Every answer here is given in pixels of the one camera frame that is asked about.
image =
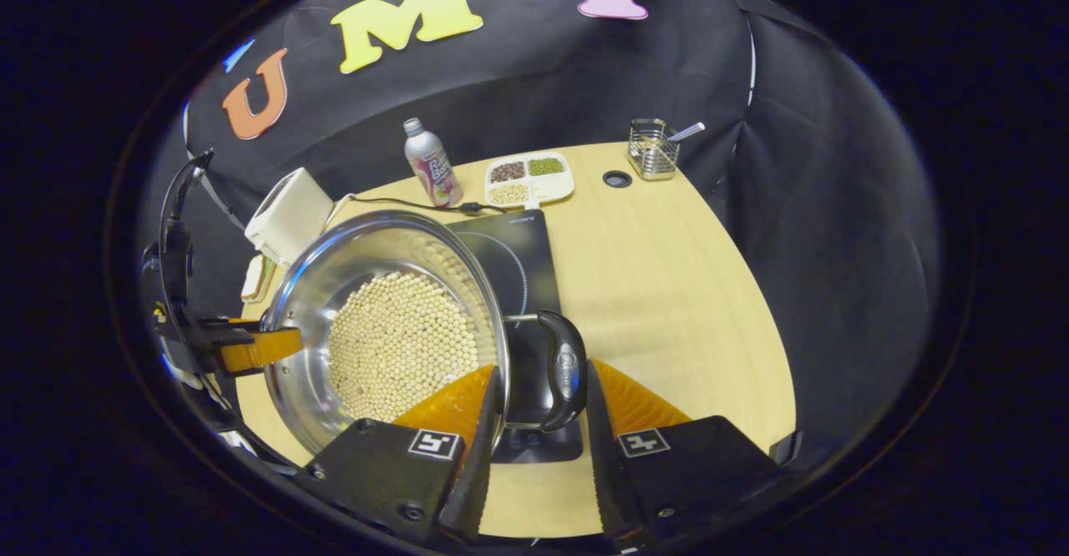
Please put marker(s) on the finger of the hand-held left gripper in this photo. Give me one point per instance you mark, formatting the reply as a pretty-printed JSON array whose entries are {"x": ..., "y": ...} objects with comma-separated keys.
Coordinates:
[{"x": 259, "y": 349}]

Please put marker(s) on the silver drink bottle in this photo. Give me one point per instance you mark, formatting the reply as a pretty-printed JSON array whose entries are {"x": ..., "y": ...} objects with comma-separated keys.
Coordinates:
[{"x": 434, "y": 168}]

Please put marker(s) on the white toaster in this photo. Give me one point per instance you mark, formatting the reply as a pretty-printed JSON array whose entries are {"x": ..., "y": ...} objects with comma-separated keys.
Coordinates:
[{"x": 288, "y": 218}]

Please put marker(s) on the white divided bean tray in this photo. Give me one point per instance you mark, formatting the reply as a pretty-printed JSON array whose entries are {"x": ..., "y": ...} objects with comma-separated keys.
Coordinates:
[{"x": 534, "y": 189}]

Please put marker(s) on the stainless steel pot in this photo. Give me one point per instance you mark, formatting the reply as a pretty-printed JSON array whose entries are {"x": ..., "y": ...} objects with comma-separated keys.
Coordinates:
[{"x": 334, "y": 272}]

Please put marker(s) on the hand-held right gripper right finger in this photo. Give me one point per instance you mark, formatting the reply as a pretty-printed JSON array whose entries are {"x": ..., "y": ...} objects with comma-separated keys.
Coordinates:
[{"x": 605, "y": 472}]

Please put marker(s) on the pile of soybeans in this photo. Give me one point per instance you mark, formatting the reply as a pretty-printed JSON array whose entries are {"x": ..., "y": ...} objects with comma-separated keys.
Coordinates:
[{"x": 401, "y": 347}]

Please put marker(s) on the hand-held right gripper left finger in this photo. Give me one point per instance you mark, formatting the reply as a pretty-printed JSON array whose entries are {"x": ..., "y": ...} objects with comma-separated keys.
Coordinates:
[{"x": 480, "y": 489}]

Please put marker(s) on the sandwich with lettuce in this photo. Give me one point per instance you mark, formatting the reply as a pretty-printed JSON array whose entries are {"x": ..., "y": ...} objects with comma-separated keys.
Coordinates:
[{"x": 255, "y": 276}]

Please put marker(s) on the black induction cooktop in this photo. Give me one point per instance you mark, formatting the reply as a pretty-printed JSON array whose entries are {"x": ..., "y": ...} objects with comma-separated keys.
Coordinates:
[{"x": 518, "y": 247}]

